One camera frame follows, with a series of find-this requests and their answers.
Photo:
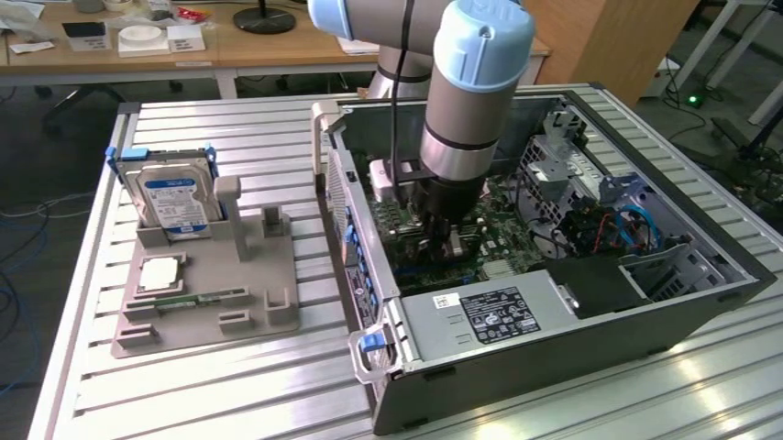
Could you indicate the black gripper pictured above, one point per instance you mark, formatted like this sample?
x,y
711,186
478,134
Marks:
x,y
452,206

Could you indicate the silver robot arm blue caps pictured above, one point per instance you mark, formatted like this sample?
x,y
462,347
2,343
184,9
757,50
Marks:
x,y
471,91

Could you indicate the green motherboard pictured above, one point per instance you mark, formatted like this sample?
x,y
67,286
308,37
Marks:
x,y
507,247

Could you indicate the blue expansion slot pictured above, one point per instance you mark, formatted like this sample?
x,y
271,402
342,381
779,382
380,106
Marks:
x,y
407,271

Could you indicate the metal disk bay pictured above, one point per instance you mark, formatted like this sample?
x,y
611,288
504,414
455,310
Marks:
x,y
551,172

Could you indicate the grey power supply unit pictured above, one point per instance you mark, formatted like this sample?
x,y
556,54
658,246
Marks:
x,y
440,330

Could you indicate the white paper stack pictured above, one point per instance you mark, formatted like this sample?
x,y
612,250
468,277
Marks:
x,y
358,48

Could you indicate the grey plastic parts rack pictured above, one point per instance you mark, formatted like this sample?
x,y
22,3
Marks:
x,y
244,284

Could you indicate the open black PC case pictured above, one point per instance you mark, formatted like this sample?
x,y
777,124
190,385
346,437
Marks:
x,y
551,366

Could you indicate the wooden cabinet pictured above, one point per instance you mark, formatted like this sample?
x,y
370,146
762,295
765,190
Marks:
x,y
624,46

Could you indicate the wooden desk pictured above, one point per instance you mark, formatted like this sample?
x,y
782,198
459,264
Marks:
x,y
275,46

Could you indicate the hard disk in blue carrier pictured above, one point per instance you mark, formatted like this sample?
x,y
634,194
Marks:
x,y
174,201

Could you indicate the black device with green light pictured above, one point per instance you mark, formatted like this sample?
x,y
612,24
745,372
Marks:
x,y
692,99

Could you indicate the green RAM stick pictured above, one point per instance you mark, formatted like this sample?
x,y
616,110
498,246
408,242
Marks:
x,y
196,300

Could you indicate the black floor stand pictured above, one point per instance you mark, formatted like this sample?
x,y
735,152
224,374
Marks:
x,y
734,133

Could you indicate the silver CPU chip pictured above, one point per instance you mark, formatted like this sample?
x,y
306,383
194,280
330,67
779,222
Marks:
x,y
160,275

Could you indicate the black round lamp base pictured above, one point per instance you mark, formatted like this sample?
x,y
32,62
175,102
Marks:
x,y
263,23

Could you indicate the plain white box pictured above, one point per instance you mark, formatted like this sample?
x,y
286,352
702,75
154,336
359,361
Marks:
x,y
186,39

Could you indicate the red packet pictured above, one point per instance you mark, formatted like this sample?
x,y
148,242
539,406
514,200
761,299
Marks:
x,y
192,14

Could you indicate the white box with round hollow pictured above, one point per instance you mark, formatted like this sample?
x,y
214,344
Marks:
x,y
143,43

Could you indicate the black office chair base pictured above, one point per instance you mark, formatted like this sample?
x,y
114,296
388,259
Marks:
x,y
62,105

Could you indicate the white box with black top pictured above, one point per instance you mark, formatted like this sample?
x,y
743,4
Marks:
x,y
86,36

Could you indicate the grey cup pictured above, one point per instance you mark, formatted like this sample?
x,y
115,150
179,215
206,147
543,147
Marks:
x,y
90,5

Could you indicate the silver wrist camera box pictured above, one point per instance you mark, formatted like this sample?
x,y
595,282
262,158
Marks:
x,y
382,179

